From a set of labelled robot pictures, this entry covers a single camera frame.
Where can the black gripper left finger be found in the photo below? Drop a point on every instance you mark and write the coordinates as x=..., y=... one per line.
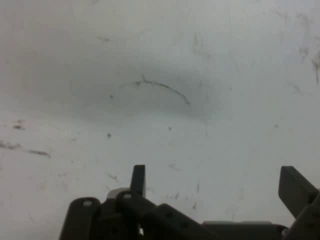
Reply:
x=130, y=215

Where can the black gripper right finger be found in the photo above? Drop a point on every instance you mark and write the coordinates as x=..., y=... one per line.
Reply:
x=300, y=195

